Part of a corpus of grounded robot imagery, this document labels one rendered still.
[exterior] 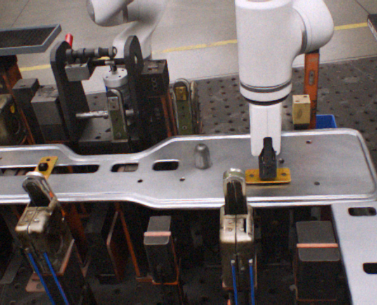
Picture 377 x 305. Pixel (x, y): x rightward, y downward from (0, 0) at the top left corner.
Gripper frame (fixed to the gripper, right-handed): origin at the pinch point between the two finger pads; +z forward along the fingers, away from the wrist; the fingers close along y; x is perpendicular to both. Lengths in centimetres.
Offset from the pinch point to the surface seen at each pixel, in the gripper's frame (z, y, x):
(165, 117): 3.3, -23.4, -22.8
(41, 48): -13, -32, -52
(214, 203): 3.6, 6.2, -9.9
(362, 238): 3.3, 15.6, 14.1
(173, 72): 103, -244, -60
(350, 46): 103, -269, 72
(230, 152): 3.3, -8.4, -7.1
